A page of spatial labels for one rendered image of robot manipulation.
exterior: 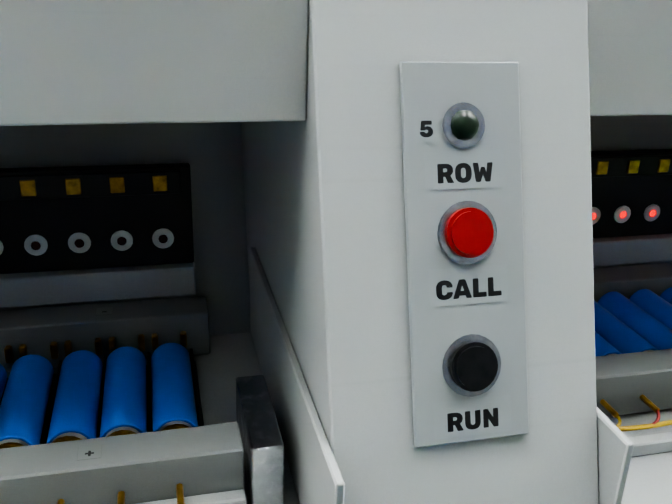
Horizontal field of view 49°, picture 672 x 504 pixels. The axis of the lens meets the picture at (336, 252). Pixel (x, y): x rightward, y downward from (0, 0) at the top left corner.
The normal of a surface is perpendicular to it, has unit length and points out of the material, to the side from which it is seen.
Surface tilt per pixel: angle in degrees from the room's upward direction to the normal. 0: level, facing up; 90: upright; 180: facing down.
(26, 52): 109
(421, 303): 90
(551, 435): 90
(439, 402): 90
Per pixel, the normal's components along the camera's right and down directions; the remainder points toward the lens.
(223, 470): 0.24, 0.37
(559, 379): 0.24, 0.05
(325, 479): -0.97, 0.06
